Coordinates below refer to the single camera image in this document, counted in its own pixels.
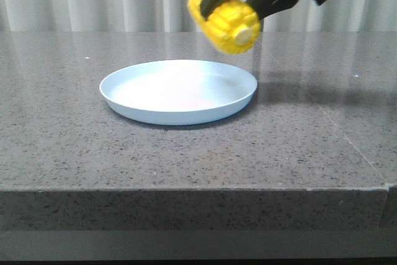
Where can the yellow toy corn cob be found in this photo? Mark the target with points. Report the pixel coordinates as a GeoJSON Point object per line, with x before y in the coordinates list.
{"type": "Point", "coordinates": [232, 28]}

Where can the light blue round plate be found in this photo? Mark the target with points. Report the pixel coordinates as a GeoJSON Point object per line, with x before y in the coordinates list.
{"type": "Point", "coordinates": [178, 92]}

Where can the white pleated curtain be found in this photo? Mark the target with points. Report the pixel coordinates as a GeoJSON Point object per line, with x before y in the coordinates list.
{"type": "Point", "coordinates": [173, 16]}

